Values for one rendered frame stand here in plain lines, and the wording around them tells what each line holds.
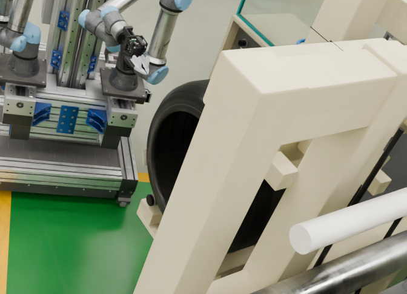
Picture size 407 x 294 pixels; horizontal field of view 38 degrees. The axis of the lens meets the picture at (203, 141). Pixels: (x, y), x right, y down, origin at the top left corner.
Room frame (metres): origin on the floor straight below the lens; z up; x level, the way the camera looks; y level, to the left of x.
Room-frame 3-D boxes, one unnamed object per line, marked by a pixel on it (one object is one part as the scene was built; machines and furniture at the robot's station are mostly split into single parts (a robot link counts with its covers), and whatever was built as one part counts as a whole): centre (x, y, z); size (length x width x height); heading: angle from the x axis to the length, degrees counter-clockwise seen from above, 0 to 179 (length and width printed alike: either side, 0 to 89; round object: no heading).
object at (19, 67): (2.34, 0.94, 0.77); 0.15 x 0.15 x 0.10
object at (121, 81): (2.55, 0.49, 0.77); 0.15 x 0.15 x 0.10
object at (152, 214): (1.74, -0.02, 0.84); 0.36 x 0.09 x 0.06; 137
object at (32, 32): (2.34, 0.95, 0.88); 0.13 x 0.12 x 0.14; 89
